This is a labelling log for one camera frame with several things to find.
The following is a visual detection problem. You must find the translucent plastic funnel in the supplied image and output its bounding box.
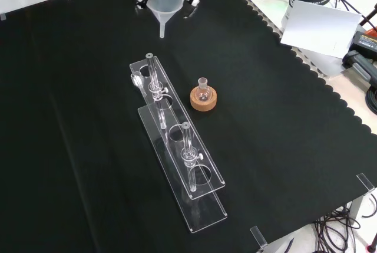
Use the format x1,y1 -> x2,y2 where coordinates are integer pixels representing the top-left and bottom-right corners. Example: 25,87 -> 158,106
146,0 -> 185,39

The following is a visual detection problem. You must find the glass round-bottom flask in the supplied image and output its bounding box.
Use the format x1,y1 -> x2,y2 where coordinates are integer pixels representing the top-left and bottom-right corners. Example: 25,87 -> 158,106
195,77 -> 211,103

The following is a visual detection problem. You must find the white paper sheet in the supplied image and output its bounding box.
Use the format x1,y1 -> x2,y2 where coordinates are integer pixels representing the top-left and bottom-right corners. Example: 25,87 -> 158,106
279,0 -> 362,59

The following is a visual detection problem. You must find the black cloth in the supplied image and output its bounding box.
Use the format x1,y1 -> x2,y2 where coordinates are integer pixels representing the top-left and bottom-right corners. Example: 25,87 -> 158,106
0,0 -> 377,253

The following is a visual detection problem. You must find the black grey clamp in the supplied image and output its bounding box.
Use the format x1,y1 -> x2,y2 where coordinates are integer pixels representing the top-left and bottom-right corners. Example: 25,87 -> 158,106
342,50 -> 377,88

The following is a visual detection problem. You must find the black power supply box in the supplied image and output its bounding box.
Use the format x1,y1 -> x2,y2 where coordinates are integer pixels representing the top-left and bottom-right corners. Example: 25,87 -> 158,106
352,30 -> 377,56

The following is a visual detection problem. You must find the grey metal table leg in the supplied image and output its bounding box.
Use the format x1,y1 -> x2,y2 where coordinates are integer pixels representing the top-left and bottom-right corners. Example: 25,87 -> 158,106
349,193 -> 366,221

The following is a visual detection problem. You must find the cork ring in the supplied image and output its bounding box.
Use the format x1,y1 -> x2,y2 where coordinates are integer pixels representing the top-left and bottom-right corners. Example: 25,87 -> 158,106
190,86 -> 218,111

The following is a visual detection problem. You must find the black cable coil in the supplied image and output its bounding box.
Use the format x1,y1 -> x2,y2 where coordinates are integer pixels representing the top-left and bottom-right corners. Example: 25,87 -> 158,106
365,86 -> 377,112

